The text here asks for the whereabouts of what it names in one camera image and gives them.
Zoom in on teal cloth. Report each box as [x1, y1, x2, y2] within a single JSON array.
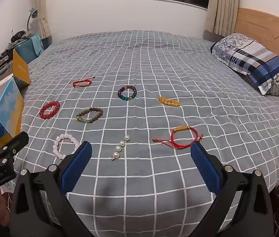
[[30, 34, 43, 55]]

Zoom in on black bag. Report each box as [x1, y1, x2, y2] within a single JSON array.
[[10, 31, 30, 43]]

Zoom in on pink bead bracelet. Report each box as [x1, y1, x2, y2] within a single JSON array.
[[53, 133, 81, 160]]

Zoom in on white cardboard box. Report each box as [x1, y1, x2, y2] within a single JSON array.
[[0, 49, 31, 153]]

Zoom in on red bead bracelet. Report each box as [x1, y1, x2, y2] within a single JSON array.
[[39, 100, 60, 120]]

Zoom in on blue patterned pillow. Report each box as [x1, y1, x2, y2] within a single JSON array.
[[209, 33, 279, 96]]

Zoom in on yellow bead bracelet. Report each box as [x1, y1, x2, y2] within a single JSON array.
[[158, 97, 181, 107]]

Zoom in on grey checked bedsheet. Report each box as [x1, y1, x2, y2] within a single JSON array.
[[6, 30, 279, 237]]

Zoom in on red string bracelet gold tube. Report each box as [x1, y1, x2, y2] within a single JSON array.
[[152, 126, 203, 150], [72, 77, 95, 88]]

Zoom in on teal suitcase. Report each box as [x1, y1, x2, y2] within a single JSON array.
[[14, 37, 48, 65]]

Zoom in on wooden headboard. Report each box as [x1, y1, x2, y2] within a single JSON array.
[[234, 8, 279, 115]]

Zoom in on blue desk lamp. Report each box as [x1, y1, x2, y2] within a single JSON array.
[[26, 7, 39, 33]]

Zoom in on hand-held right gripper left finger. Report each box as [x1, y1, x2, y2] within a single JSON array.
[[9, 141, 92, 237]]

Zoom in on brown wooden bead bracelet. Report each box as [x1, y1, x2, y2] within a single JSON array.
[[76, 107, 104, 124]]

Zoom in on multicolour glass bead bracelet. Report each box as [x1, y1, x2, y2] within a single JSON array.
[[117, 85, 137, 102]]

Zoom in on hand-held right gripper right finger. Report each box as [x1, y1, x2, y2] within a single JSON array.
[[190, 141, 276, 237]]

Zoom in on white pearl strand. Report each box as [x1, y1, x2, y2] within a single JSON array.
[[111, 135, 130, 161]]

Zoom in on beige curtain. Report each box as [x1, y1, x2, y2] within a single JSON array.
[[30, 0, 53, 43], [205, 0, 241, 36]]

